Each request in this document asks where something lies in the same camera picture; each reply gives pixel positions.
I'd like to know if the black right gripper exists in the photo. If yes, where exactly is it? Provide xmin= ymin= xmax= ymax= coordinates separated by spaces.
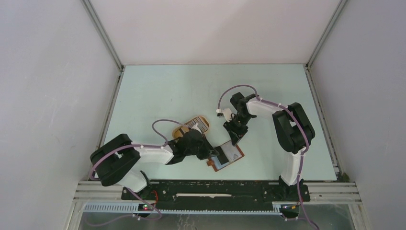
xmin=223 ymin=113 xmax=253 ymax=146

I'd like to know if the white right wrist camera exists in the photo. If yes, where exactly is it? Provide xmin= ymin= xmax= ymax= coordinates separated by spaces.
xmin=216 ymin=108 xmax=233 ymax=122

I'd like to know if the beige oval card tray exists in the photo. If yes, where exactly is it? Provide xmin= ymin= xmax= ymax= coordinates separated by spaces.
xmin=172 ymin=124 xmax=208 ymax=139

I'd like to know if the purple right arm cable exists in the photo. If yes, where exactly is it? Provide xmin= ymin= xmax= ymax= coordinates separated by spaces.
xmin=218 ymin=84 xmax=319 ymax=230

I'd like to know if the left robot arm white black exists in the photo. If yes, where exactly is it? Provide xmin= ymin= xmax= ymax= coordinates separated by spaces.
xmin=90 ymin=128 xmax=219 ymax=200

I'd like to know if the aluminium frame rail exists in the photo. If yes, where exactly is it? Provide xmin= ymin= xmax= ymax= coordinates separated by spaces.
xmin=73 ymin=181 xmax=362 ymax=205

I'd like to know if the white striped credit card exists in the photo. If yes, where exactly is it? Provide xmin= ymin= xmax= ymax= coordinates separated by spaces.
xmin=223 ymin=143 xmax=243 ymax=162

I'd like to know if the white toothed cable duct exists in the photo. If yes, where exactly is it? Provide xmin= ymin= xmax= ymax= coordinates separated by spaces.
xmin=82 ymin=202 xmax=282 ymax=215

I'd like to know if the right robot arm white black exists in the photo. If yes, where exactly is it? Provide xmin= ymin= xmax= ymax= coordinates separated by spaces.
xmin=216 ymin=92 xmax=315 ymax=200

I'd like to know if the brown leather card holder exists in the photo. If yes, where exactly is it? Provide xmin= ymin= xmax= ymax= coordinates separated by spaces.
xmin=206 ymin=141 xmax=245 ymax=172

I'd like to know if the stack of credit cards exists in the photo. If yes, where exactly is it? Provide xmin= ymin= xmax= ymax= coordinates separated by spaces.
xmin=185 ymin=115 xmax=210 ymax=132

